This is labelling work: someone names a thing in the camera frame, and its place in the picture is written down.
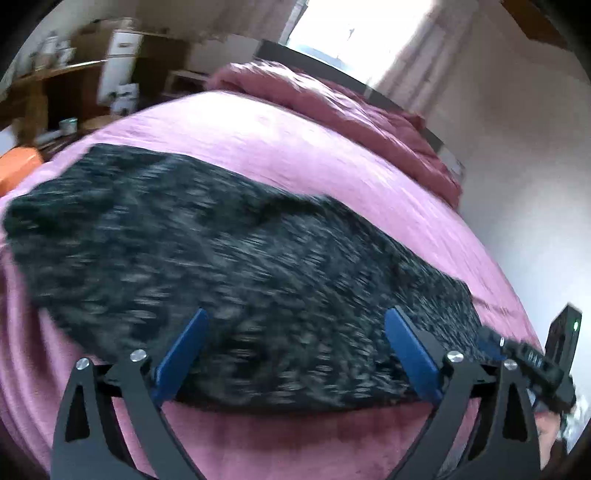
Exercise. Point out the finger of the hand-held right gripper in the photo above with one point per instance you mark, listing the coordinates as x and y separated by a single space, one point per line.
491 342

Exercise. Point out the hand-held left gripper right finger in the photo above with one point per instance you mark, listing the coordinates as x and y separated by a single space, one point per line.
411 350

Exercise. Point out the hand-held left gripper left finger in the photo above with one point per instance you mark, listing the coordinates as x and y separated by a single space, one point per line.
182 355

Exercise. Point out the dark grey knitted sweater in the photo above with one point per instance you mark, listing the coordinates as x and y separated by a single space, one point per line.
207 258

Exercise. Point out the pink fleece bed blanket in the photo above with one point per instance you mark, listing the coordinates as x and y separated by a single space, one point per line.
323 152

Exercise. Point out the pink duvet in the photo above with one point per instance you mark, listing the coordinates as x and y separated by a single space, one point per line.
346 110

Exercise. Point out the orange cloth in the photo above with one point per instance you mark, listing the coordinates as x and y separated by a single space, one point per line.
18 168

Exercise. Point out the round metal tin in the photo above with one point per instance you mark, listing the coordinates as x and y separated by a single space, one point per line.
69 125

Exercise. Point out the white card with black print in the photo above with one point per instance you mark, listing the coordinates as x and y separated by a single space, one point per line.
123 98

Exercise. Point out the white stool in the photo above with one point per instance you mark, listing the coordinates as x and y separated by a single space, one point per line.
184 82

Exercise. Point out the beige curtain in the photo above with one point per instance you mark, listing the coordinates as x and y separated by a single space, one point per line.
415 60

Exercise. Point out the white refrigerator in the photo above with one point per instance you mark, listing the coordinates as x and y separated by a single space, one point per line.
117 64

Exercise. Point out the wooden shelf desk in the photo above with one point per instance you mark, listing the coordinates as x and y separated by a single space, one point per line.
161 55

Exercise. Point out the wooden side table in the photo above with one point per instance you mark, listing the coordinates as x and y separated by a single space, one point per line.
55 71

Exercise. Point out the grey and white bed headboard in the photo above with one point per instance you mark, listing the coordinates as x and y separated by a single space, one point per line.
295 56

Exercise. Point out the bright window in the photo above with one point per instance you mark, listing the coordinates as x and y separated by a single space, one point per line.
351 37

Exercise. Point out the brown wooden furniture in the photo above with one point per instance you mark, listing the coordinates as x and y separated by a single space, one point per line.
535 23

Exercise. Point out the small bottles on table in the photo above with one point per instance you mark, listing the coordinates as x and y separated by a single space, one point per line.
53 50

